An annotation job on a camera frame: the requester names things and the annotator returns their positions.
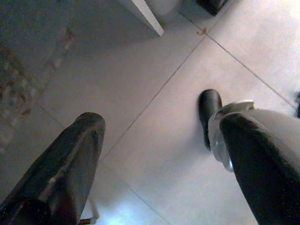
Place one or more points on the black box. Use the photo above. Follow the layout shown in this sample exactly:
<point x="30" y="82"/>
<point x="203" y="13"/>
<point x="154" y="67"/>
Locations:
<point x="213" y="5"/>

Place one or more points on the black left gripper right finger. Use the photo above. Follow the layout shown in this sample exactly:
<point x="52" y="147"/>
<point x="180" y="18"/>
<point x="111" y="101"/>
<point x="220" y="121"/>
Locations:
<point x="262" y="178"/>

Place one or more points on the grey patterned floor mat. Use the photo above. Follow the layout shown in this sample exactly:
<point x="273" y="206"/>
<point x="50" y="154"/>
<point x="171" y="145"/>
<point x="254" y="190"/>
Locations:
<point x="16" y="89"/>

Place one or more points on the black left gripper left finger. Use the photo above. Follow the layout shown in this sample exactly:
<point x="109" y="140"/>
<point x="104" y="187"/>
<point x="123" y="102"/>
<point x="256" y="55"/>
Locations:
<point x="63" y="168"/>

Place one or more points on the white fridge door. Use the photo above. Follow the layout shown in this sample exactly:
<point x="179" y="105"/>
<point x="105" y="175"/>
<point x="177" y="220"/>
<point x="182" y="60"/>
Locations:
<point x="150" y="16"/>

